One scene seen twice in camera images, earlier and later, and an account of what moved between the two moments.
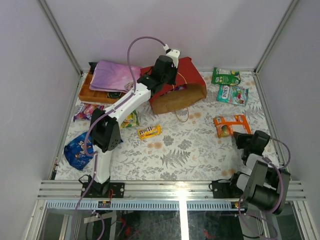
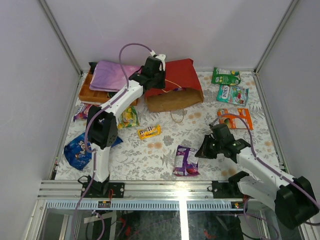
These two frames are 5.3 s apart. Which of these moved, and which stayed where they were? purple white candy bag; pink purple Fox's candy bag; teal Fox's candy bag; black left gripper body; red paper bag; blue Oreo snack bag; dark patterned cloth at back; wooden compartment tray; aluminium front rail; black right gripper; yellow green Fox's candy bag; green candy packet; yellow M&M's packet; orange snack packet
Moved: purple white candy bag; black left gripper body; black right gripper; orange snack packet; red paper bag
Stayed: yellow green Fox's candy bag; green candy packet; dark patterned cloth at back; yellow M&M's packet; wooden compartment tray; blue Oreo snack bag; aluminium front rail; pink purple Fox's candy bag; teal Fox's candy bag
